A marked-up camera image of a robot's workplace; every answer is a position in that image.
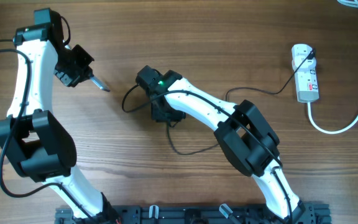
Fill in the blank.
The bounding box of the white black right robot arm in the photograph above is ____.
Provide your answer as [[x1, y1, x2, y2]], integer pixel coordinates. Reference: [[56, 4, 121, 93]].
[[135, 65, 302, 223]]

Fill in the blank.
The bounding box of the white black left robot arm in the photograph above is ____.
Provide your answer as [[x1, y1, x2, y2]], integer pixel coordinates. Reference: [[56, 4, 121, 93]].
[[0, 8, 122, 223]]

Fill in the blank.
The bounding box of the white usb charger adapter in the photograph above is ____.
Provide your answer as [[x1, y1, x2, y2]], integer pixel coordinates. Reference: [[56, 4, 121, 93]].
[[292, 55, 316, 72]]

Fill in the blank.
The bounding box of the white power strip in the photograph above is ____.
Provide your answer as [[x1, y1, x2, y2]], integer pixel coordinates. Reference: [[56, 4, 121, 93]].
[[291, 44, 319, 103]]

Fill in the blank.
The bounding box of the black usb charging cable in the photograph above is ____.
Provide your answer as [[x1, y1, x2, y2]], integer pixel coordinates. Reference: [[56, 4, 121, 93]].
[[165, 48, 317, 156]]

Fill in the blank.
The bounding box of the blue screen smartphone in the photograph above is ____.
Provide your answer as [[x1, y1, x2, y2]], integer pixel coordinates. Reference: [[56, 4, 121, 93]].
[[89, 75, 110, 92]]

